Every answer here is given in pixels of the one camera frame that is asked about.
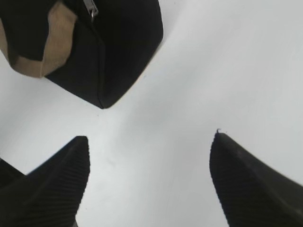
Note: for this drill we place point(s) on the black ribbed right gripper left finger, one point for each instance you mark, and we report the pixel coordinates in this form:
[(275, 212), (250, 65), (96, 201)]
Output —
[(50, 195)]

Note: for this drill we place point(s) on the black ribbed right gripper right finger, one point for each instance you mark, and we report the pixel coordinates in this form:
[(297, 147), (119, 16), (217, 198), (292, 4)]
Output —
[(251, 193)]

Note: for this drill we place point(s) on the black canvas bag tan handles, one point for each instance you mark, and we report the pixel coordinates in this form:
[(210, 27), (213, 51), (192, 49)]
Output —
[(95, 49)]

